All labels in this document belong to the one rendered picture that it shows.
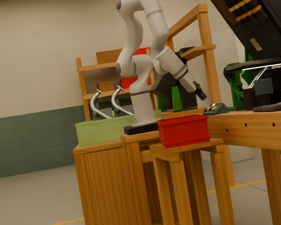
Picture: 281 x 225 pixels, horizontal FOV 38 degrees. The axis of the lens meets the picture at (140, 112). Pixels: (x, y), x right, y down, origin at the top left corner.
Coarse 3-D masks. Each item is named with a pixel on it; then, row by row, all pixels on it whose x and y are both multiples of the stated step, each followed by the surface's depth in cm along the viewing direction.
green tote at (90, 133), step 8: (160, 112) 283; (104, 120) 284; (112, 120) 284; (120, 120) 284; (128, 120) 284; (80, 128) 285; (88, 128) 285; (96, 128) 285; (104, 128) 285; (112, 128) 284; (120, 128) 284; (80, 136) 285; (88, 136) 285; (96, 136) 285; (104, 136) 285; (112, 136) 285; (80, 144) 285; (88, 144) 285; (96, 144) 285
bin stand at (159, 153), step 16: (160, 144) 206; (192, 144) 182; (208, 144) 183; (160, 160) 207; (176, 160) 179; (192, 160) 212; (224, 160) 185; (160, 176) 207; (176, 176) 179; (192, 176) 215; (224, 176) 185; (160, 192) 207; (176, 192) 181; (224, 192) 185; (208, 208) 213; (224, 208) 185; (192, 224) 181; (208, 224) 212; (224, 224) 185
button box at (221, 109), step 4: (212, 104) 223; (220, 104) 212; (224, 104) 212; (216, 108) 212; (220, 108) 212; (224, 108) 212; (204, 112) 223; (208, 112) 217; (212, 112) 212; (216, 112) 211; (220, 112) 212; (224, 112) 212
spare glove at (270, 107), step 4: (272, 104) 168; (276, 104) 163; (280, 104) 160; (252, 108) 176; (256, 108) 173; (260, 108) 170; (264, 108) 167; (268, 108) 164; (272, 108) 162; (276, 108) 160; (280, 108) 158
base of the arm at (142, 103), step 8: (136, 96) 244; (144, 96) 244; (136, 104) 245; (144, 104) 244; (136, 112) 246; (144, 112) 244; (152, 112) 246; (136, 120) 248; (144, 120) 244; (152, 120) 246
